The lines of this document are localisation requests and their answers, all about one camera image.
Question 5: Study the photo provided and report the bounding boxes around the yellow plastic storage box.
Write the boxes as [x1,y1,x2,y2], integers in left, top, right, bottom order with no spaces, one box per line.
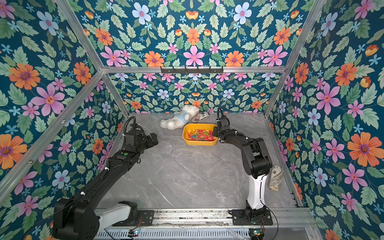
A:
[182,123,219,146]

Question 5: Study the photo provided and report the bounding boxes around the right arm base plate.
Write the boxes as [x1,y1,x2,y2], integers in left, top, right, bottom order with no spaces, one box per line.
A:
[229,208,274,226]

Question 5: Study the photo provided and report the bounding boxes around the white teddy bear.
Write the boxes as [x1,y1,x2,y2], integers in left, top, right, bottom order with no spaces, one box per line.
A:
[160,105,199,130]

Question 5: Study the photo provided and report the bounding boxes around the small printed pouch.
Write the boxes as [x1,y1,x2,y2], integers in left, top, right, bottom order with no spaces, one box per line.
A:
[191,112,210,123]

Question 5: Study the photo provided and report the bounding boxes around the aluminium front rail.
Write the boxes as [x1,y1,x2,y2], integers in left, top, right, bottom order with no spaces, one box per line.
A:
[68,208,316,229]

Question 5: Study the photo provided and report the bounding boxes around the black hook rail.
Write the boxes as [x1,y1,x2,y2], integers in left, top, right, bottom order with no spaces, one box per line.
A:
[160,67,224,75]

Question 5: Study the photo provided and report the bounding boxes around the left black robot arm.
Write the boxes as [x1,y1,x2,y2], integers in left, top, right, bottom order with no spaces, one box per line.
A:
[53,116,159,240]

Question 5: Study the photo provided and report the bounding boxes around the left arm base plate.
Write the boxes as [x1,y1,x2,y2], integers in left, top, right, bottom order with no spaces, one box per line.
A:
[113,210,155,227]

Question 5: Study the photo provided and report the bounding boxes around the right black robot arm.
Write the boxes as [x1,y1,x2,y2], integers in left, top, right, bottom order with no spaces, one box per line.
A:
[213,108,273,223]

